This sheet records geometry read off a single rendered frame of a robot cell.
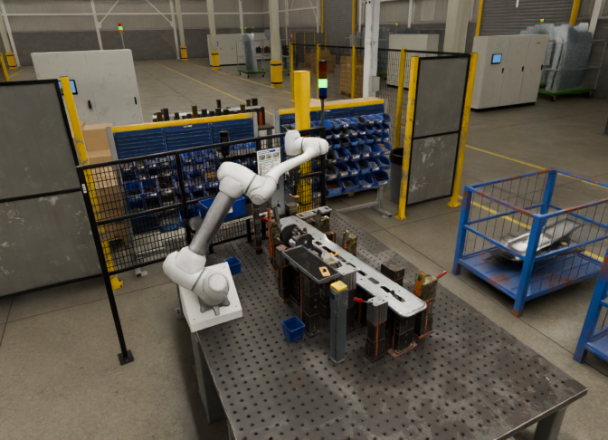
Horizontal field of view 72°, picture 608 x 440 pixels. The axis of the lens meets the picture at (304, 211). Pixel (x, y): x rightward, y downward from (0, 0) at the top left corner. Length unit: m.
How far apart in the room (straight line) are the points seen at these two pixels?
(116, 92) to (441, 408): 7.86
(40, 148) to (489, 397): 3.66
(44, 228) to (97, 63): 4.97
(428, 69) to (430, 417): 4.02
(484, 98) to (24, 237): 11.69
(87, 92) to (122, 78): 0.67
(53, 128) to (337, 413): 3.13
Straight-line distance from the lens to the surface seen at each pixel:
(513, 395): 2.39
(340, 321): 2.19
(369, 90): 7.24
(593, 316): 3.65
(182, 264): 2.42
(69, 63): 8.83
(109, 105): 8.90
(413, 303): 2.29
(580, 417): 3.47
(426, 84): 5.34
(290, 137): 2.76
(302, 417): 2.12
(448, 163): 5.92
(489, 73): 13.28
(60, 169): 4.16
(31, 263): 4.51
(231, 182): 2.32
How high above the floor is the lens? 2.32
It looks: 24 degrees down
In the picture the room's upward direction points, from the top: 1 degrees counter-clockwise
